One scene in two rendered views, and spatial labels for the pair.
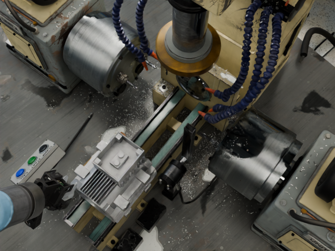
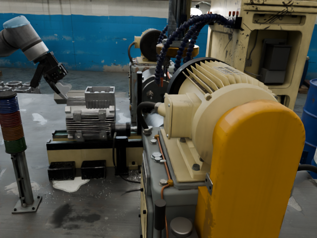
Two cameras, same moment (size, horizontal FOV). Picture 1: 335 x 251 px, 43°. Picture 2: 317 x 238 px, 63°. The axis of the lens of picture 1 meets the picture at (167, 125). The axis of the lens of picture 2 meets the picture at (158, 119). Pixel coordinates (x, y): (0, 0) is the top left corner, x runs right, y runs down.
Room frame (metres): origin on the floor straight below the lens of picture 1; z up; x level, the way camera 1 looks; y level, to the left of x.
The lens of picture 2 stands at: (-0.18, -0.79, 1.46)
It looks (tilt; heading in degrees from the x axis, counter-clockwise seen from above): 22 degrees down; 44
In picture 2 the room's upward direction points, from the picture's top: 2 degrees clockwise
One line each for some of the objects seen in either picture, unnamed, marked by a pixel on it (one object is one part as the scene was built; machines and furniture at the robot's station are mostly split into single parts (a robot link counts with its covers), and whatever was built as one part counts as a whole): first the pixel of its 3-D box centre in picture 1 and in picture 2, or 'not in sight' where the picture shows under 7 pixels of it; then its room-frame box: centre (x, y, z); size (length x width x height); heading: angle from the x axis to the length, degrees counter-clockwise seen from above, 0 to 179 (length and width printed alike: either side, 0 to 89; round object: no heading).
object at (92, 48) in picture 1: (96, 47); (155, 89); (0.85, 0.25, 1.04); 0.37 x 0.25 x 0.25; 53
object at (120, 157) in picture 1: (119, 160); (100, 97); (0.41, 0.14, 1.11); 0.12 x 0.11 x 0.07; 143
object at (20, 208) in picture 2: not in sight; (17, 154); (0.03, 0.06, 1.01); 0.08 x 0.08 x 0.42; 53
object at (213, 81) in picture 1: (202, 79); not in sight; (0.76, -0.13, 0.97); 0.30 x 0.11 x 0.34; 53
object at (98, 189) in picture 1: (114, 179); (92, 117); (0.38, 0.17, 1.01); 0.20 x 0.19 x 0.19; 143
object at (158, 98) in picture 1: (164, 93); not in sight; (0.76, 0.01, 0.86); 0.07 x 0.06 x 0.12; 53
